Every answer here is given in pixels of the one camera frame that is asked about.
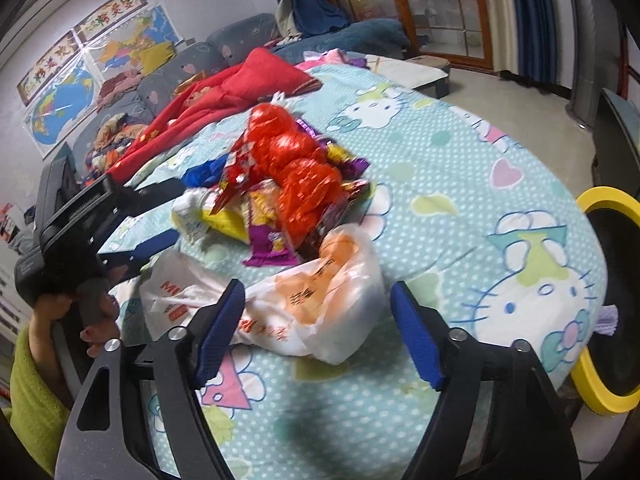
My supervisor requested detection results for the red snack wrapper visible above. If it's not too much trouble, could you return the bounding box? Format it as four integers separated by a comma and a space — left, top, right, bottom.
210, 132, 261, 216

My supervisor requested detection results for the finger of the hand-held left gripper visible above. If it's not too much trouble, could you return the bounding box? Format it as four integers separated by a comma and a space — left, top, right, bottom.
112, 179, 187, 217
97, 231, 181, 281

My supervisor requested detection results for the world map poster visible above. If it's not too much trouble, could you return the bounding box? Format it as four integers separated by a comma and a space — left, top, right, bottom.
22, 55, 98, 157

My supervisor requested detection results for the grey tower air conditioner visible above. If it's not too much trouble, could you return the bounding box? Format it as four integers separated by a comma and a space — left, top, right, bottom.
565, 0, 627, 132

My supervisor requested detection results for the long calligraphy banner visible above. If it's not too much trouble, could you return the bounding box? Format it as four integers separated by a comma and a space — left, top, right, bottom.
17, 35, 83, 102
75, 0, 147, 42

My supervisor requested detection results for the small purple candy wrapper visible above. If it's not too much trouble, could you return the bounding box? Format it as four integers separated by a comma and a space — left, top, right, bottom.
295, 117, 328, 143

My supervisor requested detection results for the wooden glass door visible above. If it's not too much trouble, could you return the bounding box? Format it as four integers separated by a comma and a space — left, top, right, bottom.
320, 0, 502, 69

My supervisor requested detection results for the dark tv stand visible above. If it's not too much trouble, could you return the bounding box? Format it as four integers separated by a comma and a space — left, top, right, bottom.
592, 87, 640, 187

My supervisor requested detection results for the purple gold candy wrapper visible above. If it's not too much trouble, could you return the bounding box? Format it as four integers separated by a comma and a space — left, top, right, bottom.
320, 140, 372, 181

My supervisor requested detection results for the dark red wrapper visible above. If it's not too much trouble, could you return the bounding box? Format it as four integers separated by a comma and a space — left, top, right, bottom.
300, 192, 372, 257

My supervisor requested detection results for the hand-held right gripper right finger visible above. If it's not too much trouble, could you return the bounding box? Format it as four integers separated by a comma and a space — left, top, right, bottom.
390, 281, 583, 480

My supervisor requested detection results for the country map poster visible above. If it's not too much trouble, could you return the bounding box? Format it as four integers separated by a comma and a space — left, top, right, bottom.
82, 4, 181, 92

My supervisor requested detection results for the purple yellow snack wrapper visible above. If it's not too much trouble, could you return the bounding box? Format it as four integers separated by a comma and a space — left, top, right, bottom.
242, 182, 301, 267

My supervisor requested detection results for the cartoon cat printed blanket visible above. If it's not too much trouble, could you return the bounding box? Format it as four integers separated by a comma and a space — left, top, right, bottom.
95, 52, 608, 480

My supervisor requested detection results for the pink cloth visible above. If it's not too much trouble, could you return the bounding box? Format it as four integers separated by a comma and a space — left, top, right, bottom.
302, 49, 371, 69

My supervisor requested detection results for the blue beige curtain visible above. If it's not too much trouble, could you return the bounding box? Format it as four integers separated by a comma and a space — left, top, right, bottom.
505, 0, 576, 92

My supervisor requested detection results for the pile of colourful clothes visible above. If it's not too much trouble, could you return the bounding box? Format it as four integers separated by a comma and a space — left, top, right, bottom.
82, 110, 151, 183

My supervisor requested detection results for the small white drink carton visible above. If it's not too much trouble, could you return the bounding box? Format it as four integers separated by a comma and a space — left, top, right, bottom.
171, 189, 211, 246

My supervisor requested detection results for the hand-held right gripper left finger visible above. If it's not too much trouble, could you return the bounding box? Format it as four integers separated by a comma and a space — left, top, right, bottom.
54, 279, 247, 480

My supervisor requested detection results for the white plastic bag orange print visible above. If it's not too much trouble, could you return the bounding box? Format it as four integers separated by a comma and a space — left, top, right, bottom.
240, 225, 387, 366

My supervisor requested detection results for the white plastic bag red print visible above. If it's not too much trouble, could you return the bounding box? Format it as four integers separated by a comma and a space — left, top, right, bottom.
139, 250, 248, 348

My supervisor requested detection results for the blue fleece blanket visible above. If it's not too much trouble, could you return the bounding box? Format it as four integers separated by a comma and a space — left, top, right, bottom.
272, 19, 408, 61

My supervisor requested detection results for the yellow rimmed trash bin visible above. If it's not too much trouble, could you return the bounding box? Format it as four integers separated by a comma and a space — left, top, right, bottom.
570, 186, 640, 415

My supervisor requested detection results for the blue wrapper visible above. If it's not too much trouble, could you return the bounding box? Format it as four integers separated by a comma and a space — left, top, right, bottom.
181, 155, 231, 188

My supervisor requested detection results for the low white topped table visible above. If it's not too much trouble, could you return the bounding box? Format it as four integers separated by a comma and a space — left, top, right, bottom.
375, 55, 453, 101

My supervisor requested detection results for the person's left hand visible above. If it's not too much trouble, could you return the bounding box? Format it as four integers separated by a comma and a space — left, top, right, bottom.
27, 292, 122, 359

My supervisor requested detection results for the grey heart patterned sofa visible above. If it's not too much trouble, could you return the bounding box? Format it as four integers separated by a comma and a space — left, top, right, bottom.
65, 12, 281, 186

